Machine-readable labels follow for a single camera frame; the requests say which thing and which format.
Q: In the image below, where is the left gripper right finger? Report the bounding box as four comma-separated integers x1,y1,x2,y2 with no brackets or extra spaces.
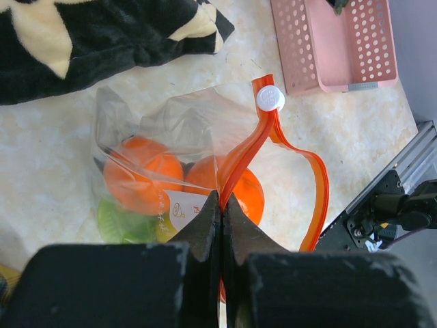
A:
223,195,290,327

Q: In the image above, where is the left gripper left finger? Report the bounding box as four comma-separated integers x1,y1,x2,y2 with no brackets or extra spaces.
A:
170,191,221,327

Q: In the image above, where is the orange tangerine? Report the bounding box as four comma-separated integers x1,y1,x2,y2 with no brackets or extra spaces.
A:
183,155,265,226
103,136,184,216

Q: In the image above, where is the clear zip top bag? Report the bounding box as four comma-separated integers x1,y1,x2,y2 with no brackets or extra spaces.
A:
91,74,330,251

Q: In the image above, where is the green leaf fruit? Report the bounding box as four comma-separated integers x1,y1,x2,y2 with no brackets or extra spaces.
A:
97,198,158,244

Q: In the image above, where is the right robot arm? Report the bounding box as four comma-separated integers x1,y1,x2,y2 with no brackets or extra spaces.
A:
371,179,436,231

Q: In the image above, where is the yellow plaid shirt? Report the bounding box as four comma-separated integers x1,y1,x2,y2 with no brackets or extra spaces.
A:
0,264,21,312

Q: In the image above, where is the pink plastic basket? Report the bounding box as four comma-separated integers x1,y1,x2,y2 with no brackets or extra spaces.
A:
271,0,398,96

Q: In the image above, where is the loose green leaf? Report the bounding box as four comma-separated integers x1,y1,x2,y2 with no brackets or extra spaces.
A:
326,0,349,16

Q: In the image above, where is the black floral pillow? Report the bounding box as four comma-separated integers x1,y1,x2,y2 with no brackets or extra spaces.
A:
1,1,234,105

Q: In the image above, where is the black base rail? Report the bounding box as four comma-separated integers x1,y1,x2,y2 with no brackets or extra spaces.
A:
316,121,436,252

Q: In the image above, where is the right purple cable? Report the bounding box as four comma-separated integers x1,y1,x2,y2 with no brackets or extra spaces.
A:
380,227,431,250

